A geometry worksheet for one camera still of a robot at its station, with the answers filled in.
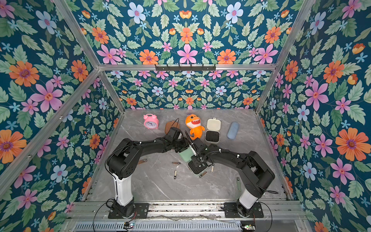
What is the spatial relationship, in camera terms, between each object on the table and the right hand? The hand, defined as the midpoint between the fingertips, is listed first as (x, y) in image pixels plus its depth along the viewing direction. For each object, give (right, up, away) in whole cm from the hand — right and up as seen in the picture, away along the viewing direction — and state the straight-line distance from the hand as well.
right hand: (199, 157), depth 90 cm
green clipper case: (-4, -6, -2) cm, 7 cm away
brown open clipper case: (-20, +21, +16) cm, 33 cm away
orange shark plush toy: (-3, +22, +11) cm, 25 cm away
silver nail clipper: (-14, -9, -4) cm, 17 cm away
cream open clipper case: (+10, +13, +14) cm, 22 cm away
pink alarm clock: (-35, +23, +13) cm, 43 cm away
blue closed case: (+25, +16, +14) cm, 33 cm away
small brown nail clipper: (-13, -4, +1) cm, 14 cm away
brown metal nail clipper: (+2, -10, -4) cm, 11 cm away
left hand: (-4, +7, +5) cm, 9 cm away
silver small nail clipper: (+8, -7, -2) cm, 11 cm away
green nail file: (+23, -14, -8) cm, 28 cm away
